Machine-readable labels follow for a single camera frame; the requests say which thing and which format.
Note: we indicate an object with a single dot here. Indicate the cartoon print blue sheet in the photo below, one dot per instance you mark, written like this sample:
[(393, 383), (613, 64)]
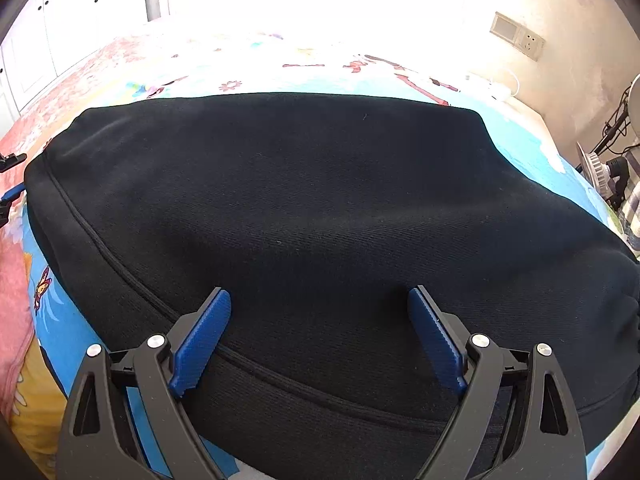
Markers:
[(525, 150)]

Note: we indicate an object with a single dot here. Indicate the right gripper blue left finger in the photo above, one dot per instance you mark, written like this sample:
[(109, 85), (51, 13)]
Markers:
[(125, 417)]

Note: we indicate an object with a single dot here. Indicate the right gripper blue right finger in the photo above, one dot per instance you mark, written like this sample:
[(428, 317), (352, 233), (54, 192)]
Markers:
[(542, 436)]

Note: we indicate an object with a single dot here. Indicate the wall switch socket panel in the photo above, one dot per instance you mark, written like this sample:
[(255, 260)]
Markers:
[(518, 36)]

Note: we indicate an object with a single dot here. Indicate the white electric fan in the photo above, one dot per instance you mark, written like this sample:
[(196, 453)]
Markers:
[(613, 162)]

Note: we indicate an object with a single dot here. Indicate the black pants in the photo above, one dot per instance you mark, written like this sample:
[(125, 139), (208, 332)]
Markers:
[(320, 269)]

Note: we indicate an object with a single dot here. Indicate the white wardrobe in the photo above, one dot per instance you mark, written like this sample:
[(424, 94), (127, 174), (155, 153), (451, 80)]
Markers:
[(49, 37)]

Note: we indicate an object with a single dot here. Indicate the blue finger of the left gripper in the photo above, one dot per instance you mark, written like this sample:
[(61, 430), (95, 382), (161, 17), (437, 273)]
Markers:
[(11, 195), (10, 161)]

